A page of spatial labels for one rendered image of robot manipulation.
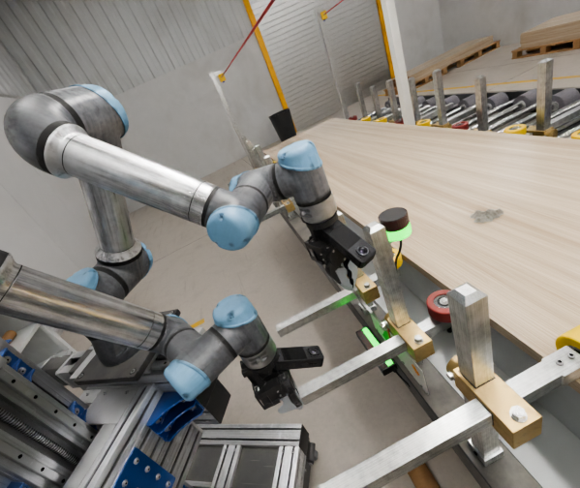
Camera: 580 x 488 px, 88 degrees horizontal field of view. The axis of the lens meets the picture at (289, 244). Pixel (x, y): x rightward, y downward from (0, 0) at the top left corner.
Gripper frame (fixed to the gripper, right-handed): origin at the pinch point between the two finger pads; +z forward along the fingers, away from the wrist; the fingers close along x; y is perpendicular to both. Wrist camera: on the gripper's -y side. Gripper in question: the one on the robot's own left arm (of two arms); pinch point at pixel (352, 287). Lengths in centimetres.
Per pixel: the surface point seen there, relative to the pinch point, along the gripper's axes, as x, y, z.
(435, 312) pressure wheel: -10.7, -12.9, 11.3
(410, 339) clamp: -2.9, -10.8, 14.6
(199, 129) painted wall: -229, 733, 11
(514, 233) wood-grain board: -45.6, -14.8, 11.9
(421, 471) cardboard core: 2, -4, 94
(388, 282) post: -5.2, -6.6, -0.3
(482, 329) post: 2.3, -30.4, -8.4
